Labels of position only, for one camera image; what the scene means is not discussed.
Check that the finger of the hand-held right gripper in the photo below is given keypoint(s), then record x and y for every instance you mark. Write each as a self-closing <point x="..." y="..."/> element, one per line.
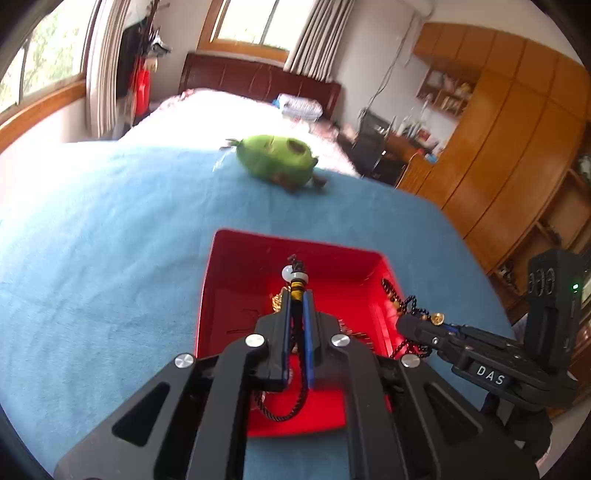
<point x="489" y="374"/>
<point x="489" y="344"/>

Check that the striped beige curtain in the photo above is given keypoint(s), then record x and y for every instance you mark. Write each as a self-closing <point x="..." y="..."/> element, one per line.
<point x="318" y="41"/>
<point x="108" y="69"/>

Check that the folded striped bedding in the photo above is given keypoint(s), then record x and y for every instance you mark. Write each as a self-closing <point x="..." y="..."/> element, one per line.
<point x="300" y="106"/>

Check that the gold pendant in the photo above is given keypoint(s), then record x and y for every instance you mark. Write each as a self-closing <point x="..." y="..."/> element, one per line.
<point x="277" y="302"/>

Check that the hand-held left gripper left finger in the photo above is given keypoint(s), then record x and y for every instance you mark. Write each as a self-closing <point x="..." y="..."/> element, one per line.
<point x="288" y="323"/>

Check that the wooden wardrobe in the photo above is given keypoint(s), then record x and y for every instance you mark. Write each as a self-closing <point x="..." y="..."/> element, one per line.
<point x="503" y="138"/>

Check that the red hanging bag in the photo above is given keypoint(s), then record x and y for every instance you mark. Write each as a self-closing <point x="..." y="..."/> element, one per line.
<point x="142" y="87"/>

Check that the black hanging clothing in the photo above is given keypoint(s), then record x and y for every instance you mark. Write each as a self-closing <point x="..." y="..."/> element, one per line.
<point x="127" y="60"/>

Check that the dark wooden bed headboard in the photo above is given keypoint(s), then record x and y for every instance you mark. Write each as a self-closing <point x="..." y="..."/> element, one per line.
<point x="249" y="78"/>

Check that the green plush toy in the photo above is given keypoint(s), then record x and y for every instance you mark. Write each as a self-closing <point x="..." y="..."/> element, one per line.
<point x="272" y="154"/>

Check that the white patterned bedding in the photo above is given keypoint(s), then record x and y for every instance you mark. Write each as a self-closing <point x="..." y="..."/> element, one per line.
<point x="198" y="115"/>

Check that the red box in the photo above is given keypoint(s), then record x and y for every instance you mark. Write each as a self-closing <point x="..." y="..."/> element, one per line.
<point x="231" y="300"/>

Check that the black chair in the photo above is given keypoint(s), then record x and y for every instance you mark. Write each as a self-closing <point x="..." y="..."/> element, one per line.
<point x="374" y="147"/>

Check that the window behind bed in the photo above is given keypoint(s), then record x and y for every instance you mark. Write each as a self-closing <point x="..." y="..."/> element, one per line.
<point x="258" y="21"/>

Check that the wooden desk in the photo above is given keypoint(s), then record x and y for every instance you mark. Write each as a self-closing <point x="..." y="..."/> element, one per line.
<point x="411" y="157"/>

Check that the blue blanket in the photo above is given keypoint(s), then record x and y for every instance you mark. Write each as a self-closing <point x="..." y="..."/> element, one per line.
<point x="115" y="254"/>

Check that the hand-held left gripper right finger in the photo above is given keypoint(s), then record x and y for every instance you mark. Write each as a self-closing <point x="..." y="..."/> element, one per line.
<point x="308" y="337"/>

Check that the wooden framed window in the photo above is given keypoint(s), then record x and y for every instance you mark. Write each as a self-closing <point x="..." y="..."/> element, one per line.
<point x="41" y="50"/>

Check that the person's right hand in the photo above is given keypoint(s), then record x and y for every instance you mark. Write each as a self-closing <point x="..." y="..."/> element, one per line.
<point x="526" y="434"/>

